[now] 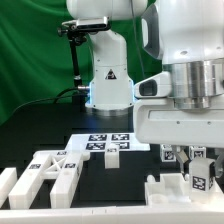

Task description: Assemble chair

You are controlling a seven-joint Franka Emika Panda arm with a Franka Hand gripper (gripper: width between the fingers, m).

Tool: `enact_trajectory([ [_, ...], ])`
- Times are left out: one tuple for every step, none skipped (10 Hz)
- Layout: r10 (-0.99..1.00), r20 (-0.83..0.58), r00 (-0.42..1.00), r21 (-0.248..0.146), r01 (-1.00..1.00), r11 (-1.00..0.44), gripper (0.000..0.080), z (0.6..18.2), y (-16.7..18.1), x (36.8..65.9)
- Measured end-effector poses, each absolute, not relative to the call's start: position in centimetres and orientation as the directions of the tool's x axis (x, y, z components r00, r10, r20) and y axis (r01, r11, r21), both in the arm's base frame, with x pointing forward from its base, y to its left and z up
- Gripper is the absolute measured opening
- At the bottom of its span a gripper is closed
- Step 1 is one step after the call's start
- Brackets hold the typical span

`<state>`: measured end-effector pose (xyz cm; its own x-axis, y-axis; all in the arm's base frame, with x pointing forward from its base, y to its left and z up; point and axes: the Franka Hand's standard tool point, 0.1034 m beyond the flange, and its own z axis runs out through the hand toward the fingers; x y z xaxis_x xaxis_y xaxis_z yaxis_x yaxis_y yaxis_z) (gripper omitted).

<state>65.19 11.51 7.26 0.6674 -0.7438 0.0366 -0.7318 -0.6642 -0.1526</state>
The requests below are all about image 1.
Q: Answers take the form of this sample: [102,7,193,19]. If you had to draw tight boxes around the white chair back part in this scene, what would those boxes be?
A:
[9,150,90,210]

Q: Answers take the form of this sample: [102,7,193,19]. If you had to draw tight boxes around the black camera stand pole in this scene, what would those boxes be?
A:
[68,35,86,111]

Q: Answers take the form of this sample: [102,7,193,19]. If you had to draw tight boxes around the white frame border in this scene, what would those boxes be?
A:
[0,173,224,224]

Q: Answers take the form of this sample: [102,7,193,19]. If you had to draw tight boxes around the green backdrop curtain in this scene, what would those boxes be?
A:
[0,0,161,124]

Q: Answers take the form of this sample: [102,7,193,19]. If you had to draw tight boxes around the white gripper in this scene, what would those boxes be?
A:
[133,98,224,178]

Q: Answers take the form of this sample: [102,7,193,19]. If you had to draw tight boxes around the white sheet with tags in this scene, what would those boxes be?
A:
[65,133,150,152]

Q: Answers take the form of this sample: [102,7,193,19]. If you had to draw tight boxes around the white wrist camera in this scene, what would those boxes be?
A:
[134,71,172,99]

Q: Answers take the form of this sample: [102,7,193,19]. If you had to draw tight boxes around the black cable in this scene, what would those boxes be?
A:
[13,87,89,113]

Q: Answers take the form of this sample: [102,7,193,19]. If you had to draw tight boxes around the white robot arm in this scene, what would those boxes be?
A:
[66,0,224,148]

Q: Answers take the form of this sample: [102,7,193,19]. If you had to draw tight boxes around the white chair seat part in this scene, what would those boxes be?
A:
[144,173,195,206]

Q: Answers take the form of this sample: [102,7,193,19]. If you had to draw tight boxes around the white block far left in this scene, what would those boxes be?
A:
[0,168,17,207]

